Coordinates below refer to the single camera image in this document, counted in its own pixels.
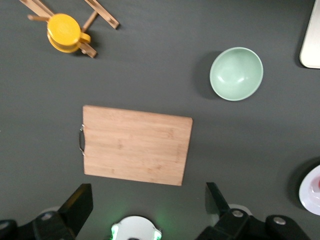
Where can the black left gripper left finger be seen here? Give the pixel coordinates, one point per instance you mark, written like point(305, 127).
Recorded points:
point(72, 212)

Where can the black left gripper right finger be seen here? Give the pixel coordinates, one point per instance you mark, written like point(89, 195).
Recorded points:
point(222, 215)

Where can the white round plate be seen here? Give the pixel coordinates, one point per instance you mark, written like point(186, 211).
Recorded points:
point(308, 200)

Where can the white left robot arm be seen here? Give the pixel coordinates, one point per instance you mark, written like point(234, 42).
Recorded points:
point(136, 228)

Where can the wooden cutting board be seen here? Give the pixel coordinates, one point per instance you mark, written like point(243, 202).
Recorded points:
point(137, 145)

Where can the pale green bowl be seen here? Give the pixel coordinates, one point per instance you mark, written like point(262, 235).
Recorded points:
point(236, 73)

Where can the yellow cup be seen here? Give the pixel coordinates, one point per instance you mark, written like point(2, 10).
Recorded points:
point(63, 31)

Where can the wooden peg drying rack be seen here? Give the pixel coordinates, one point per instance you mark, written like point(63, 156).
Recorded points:
point(105, 18)

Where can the cream tray with bear print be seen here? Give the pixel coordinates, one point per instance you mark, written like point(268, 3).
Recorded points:
point(312, 37)

